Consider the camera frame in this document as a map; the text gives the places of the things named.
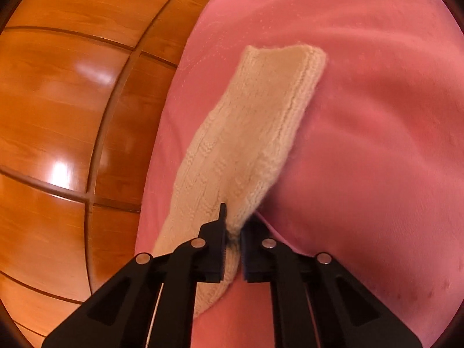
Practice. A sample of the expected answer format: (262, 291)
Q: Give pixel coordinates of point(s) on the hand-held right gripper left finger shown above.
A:
(216, 253)

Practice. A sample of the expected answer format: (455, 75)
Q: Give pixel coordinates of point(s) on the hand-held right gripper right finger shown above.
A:
(248, 255)

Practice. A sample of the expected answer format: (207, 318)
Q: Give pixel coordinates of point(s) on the cream knitted sweater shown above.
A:
(253, 116)

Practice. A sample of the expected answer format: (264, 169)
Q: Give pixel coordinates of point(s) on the pink bed sheet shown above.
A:
(369, 123)

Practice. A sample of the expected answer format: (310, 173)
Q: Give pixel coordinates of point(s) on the wooden wardrobe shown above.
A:
(54, 98)

